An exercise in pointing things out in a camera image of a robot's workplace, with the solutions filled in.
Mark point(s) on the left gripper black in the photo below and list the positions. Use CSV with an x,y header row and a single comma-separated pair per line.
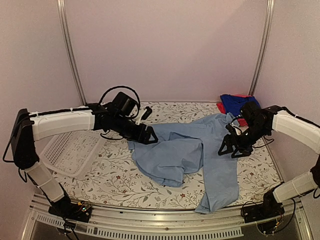
x,y
141,137

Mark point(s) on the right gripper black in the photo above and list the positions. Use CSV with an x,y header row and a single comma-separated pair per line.
x,y
228,139

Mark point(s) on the light blue shirt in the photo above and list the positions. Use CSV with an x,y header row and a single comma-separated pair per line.
x,y
185,148

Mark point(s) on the blue printed t-shirt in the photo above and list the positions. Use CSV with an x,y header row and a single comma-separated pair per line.
x,y
235,112

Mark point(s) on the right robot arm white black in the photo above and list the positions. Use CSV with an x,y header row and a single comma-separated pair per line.
x,y
262,122

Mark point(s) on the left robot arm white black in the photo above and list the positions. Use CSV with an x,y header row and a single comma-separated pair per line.
x,y
30,128

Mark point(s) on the white plastic laundry basket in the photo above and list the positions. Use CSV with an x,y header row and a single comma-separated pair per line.
x,y
70,153

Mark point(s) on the folded pink garment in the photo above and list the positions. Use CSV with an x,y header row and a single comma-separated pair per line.
x,y
231,101

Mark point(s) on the floral table mat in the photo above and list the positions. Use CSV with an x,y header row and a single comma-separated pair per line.
x,y
114,178

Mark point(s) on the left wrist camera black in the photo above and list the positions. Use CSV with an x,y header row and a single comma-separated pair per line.
x,y
123,104

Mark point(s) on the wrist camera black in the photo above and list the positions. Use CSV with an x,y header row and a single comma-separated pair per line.
x,y
123,104
249,111

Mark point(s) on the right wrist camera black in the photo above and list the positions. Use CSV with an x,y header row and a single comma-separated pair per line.
x,y
249,111

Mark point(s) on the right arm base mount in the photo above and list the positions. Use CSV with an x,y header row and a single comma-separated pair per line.
x,y
253,212

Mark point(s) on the aluminium front rail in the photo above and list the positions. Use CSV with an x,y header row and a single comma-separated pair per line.
x,y
122,223

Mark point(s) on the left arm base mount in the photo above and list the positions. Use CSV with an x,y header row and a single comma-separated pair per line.
x,y
66,209

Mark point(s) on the right aluminium corner post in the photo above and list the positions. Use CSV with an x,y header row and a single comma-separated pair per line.
x,y
263,45

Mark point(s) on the aluminium corner post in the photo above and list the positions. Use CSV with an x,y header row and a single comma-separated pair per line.
x,y
61,7
263,45

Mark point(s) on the left aluminium corner post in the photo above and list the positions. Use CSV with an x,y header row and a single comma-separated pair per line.
x,y
61,7

